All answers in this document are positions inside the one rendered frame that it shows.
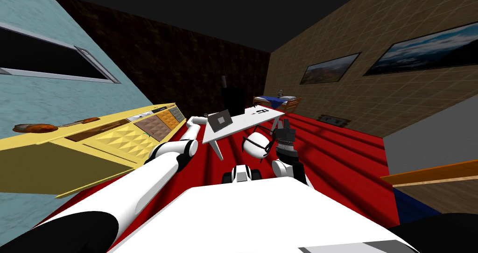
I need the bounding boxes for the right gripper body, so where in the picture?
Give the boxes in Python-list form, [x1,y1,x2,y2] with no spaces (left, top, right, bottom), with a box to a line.
[275,126,296,145]

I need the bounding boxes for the white round chair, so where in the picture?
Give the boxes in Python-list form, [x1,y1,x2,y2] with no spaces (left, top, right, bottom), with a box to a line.
[241,125,276,161]

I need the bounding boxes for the bed with blue blanket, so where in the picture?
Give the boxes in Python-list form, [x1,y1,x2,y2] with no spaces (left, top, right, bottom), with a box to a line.
[253,90,302,114]

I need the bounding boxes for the white table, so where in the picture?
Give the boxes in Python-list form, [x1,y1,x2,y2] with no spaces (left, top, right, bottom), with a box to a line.
[202,105,285,161]

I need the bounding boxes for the grey laptop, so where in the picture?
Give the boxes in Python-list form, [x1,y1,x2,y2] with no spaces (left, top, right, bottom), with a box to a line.
[207,109,234,134]

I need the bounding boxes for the small landscape picture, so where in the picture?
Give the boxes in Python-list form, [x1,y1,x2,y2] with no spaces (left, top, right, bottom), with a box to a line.
[299,52,362,85]

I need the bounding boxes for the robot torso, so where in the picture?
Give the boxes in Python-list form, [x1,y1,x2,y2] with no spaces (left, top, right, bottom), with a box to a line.
[107,164,420,253]

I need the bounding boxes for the large landscape picture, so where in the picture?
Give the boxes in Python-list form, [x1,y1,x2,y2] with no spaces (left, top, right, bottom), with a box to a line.
[363,21,478,77]

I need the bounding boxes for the yellow cupboard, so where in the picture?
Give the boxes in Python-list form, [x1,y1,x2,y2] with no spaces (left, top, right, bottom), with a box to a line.
[0,103,187,199]

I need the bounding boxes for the brown bread loaf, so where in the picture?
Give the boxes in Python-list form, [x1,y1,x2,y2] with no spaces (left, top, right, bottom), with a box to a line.
[13,123,59,134]

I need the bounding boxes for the dark window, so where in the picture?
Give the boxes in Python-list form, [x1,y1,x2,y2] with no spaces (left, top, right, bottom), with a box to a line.
[0,21,121,84]

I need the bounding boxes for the dark wall vent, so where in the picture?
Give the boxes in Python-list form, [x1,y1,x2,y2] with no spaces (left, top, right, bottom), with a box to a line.
[316,114,352,128]

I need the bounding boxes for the brown-handled knife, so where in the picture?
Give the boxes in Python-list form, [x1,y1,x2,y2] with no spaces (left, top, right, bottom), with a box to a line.
[59,117,101,128]

